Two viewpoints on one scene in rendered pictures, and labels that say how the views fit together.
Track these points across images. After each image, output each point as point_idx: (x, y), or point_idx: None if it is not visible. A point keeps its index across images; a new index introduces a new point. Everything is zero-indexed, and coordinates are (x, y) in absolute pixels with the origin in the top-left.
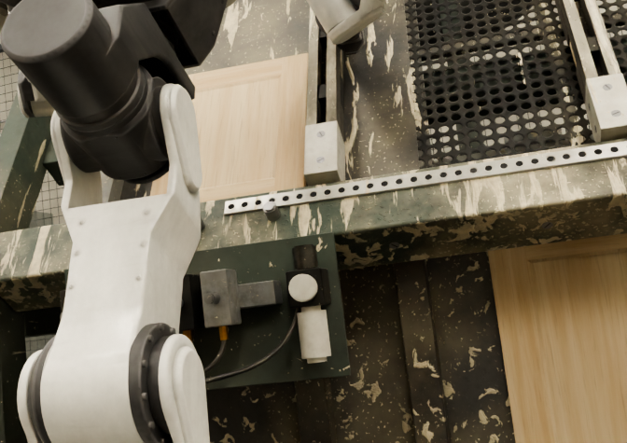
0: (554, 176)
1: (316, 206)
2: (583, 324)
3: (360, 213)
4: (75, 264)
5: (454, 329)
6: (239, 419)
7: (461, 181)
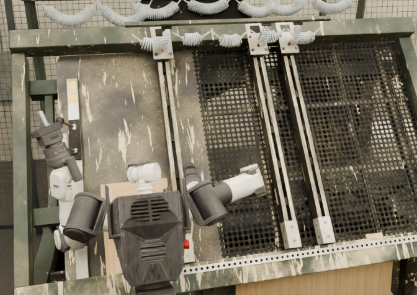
0: (273, 266)
1: (186, 276)
2: (264, 287)
3: (204, 281)
4: None
5: (218, 290)
6: None
7: (241, 266)
